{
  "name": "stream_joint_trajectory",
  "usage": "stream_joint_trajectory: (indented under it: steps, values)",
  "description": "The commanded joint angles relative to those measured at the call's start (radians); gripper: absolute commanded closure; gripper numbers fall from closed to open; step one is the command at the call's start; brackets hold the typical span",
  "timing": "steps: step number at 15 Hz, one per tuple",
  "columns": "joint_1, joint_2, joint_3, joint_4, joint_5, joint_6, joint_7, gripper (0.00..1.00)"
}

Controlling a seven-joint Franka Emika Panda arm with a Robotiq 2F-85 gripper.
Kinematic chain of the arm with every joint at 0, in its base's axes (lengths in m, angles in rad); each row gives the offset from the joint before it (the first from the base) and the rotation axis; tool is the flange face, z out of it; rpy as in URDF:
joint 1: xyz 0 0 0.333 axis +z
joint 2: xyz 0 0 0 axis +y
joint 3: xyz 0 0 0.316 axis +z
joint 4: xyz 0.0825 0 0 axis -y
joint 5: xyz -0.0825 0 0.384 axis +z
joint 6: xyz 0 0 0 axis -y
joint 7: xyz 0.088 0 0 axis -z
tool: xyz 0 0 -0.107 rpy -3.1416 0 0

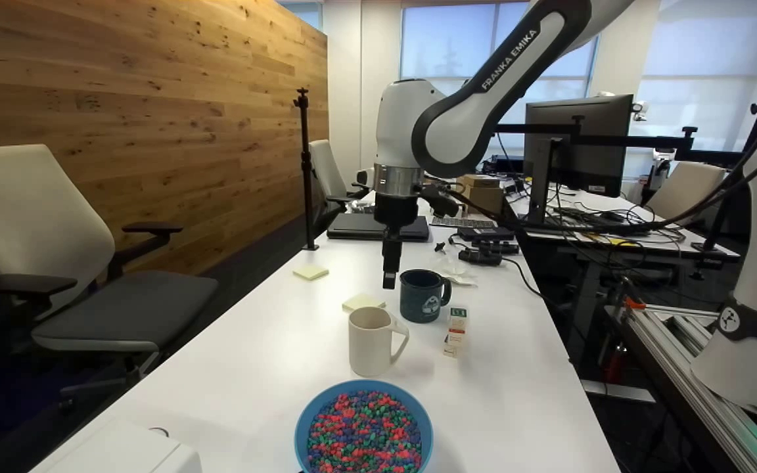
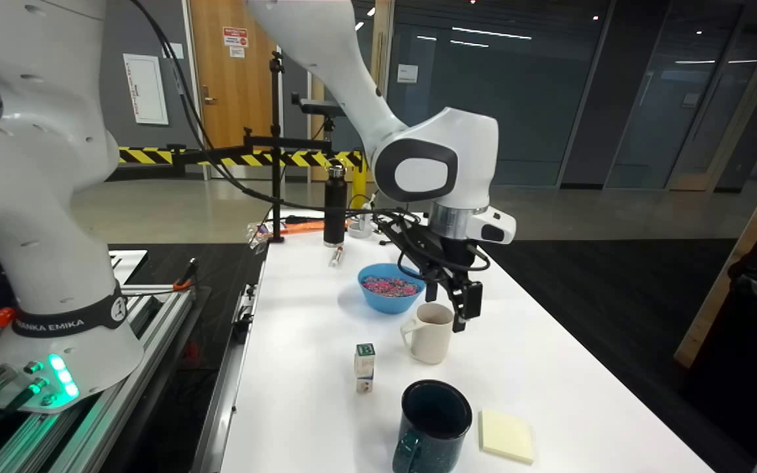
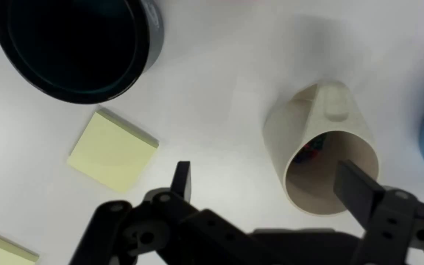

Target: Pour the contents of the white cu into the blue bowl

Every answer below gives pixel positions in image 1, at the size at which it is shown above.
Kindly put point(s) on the white chair with grey seat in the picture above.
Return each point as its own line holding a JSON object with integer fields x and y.
{"x": 20, "y": 219}

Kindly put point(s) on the black flat device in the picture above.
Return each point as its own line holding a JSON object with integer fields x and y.
{"x": 488, "y": 232}

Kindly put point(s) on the aluminium mounting rail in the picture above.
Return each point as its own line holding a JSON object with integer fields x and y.
{"x": 668, "y": 349}

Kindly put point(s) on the cardboard box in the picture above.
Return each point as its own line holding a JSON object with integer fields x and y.
{"x": 484, "y": 197}

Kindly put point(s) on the black electronic device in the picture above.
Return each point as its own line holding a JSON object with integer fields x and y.
{"x": 483, "y": 256}

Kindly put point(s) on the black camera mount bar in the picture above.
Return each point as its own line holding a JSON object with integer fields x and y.
{"x": 657, "y": 137}

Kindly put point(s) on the black slanted pole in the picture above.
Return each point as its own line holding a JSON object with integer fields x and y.
{"x": 749, "y": 144}

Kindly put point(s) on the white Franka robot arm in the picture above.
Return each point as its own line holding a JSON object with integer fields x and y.
{"x": 473, "y": 114}

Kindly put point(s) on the white office chair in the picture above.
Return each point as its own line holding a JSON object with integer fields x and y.
{"x": 328, "y": 170}

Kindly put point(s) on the black tripod pole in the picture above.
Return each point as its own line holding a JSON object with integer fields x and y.
{"x": 305, "y": 174}

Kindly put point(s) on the beige office chair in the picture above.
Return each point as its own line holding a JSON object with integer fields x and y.
{"x": 685, "y": 187}

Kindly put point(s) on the black computer monitor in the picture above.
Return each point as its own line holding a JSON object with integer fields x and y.
{"x": 589, "y": 140}

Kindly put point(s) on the blue bowl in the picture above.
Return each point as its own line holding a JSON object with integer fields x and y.
{"x": 301, "y": 429}

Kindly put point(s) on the black laptop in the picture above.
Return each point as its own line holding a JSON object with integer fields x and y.
{"x": 352, "y": 227}

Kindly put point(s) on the black side desk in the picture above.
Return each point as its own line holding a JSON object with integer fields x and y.
{"x": 651, "y": 262}

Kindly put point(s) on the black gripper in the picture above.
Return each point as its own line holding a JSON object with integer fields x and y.
{"x": 396, "y": 212}

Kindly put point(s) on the dark blue mug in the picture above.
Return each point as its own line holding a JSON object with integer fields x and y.
{"x": 422, "y": 296}

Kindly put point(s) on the multicoloured beads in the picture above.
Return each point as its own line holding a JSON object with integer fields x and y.
{"x": 366, "y": 434}

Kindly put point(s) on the yellow sticky note pad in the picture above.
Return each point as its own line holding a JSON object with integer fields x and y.
{"x": 310, "y": 272}
{"x": 364, "y": 302}

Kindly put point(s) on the white ceramic cup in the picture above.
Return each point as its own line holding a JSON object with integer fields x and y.
{"x": 370, "y": 345}

